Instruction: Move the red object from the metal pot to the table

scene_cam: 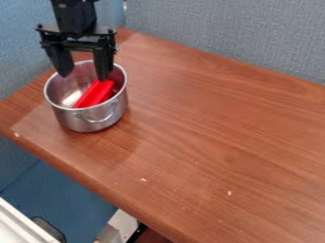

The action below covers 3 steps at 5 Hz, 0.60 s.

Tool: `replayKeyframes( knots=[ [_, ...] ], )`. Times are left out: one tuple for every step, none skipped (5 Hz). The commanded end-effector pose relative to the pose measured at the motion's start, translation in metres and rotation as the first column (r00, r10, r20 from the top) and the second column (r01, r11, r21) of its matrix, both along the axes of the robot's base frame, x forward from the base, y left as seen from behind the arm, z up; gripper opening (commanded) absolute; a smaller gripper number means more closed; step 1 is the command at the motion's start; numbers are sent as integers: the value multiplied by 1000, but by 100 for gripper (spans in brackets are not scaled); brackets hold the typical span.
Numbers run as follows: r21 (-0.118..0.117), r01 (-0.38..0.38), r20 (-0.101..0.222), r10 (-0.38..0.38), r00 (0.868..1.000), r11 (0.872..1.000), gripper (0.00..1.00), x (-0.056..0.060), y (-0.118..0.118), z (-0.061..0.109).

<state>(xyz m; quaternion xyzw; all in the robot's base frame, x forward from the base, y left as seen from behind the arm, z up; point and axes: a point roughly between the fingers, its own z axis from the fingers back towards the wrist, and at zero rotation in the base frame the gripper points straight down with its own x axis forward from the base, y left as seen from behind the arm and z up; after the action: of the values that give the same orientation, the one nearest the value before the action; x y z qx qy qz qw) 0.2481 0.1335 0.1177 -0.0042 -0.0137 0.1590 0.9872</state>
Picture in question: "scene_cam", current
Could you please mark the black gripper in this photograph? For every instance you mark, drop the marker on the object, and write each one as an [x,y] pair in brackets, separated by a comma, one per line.
[75,16]

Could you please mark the red block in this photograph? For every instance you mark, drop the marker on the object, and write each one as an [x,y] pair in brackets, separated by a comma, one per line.
[98,93]

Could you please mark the metal pot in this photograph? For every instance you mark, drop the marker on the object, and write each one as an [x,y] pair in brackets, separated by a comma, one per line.
[62,92]

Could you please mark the white furniture edge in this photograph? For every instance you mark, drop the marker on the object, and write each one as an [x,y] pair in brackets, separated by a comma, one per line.
[18,229]

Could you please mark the white table leg bracket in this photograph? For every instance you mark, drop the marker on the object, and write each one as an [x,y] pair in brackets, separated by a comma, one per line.
[121,230]

